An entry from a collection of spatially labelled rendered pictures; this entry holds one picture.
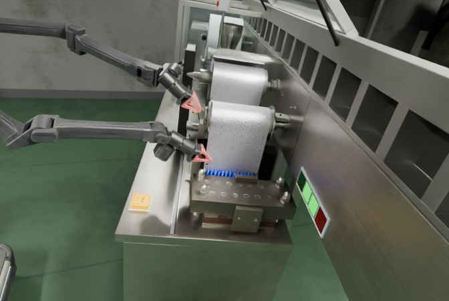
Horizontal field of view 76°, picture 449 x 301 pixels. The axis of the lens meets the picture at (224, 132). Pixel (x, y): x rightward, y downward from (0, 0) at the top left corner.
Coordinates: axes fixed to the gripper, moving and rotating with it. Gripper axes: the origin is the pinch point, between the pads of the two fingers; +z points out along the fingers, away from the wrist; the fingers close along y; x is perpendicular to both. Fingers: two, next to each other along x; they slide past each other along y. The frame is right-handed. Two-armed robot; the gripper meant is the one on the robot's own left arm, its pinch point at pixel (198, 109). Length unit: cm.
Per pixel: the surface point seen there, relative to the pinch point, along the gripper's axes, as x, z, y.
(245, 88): 17.5, 11.5, -16.5
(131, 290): -66, 28, 31
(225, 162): -7.0, 22.8, 6.4
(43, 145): -187, -48, -155
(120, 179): -135, 24, -114
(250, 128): 10.9, 18.5, 6.9
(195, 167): -21.8, 18.9, -1.7
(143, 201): -38.2, 7.8, 17.7
